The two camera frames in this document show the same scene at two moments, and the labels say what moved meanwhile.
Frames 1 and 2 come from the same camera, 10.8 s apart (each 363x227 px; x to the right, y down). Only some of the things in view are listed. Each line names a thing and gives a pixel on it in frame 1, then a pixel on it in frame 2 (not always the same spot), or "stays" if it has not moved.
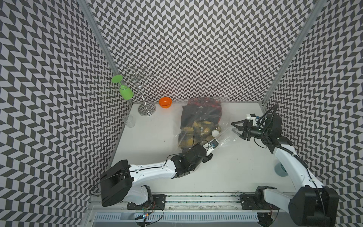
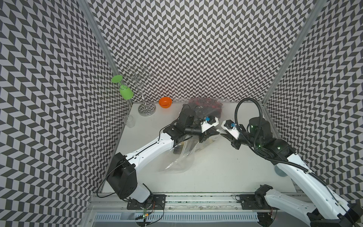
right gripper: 246,126 -> 232,139
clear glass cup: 129,121 stays
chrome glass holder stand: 145,108 stays
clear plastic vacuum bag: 201,121 stays
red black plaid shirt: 205,101 stays
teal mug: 280,170 stays
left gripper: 207,158 -> 207,134
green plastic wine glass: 126,92 stays
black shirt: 191,113 -> 187,144
